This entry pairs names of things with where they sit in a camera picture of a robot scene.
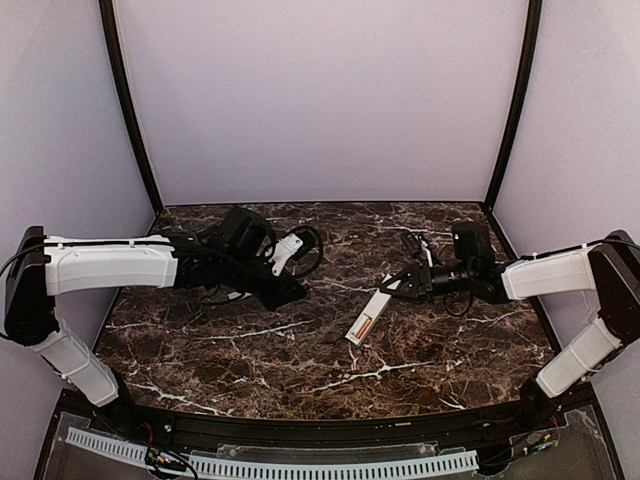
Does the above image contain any orange AAA battery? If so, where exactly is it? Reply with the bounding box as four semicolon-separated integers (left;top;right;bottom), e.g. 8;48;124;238
355;313;373;339

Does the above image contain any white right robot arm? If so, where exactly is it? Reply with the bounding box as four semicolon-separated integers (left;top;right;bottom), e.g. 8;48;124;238
380;222;639;430

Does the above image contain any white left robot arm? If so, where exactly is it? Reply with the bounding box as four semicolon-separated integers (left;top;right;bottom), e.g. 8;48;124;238
1;207;323;408

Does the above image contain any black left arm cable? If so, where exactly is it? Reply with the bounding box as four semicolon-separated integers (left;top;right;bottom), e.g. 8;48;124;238
199;224;324;306

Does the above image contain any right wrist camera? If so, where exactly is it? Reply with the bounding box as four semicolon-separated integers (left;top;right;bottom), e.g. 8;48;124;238
401;231;436;267

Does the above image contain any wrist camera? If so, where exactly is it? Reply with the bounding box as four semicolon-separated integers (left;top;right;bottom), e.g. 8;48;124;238
270;230;317;276
401;231;436;267

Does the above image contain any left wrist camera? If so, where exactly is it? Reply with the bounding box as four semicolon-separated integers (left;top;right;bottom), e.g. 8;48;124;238
270;230;317;276

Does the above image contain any black front table rail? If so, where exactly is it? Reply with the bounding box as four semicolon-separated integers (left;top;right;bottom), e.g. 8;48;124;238
134;403;523;448

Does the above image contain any grey slotted cable duct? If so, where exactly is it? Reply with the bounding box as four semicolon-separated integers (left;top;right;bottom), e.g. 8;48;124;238
65;427;479;479

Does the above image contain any right black frame post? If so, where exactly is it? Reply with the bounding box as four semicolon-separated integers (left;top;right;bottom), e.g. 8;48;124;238
484;0;543;211

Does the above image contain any black frame post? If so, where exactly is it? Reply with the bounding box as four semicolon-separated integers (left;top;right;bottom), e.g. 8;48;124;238
484;0;543;211
98;0;164;215

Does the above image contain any left black frame post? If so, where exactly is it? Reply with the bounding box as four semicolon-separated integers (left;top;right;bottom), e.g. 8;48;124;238
98;0;164;215

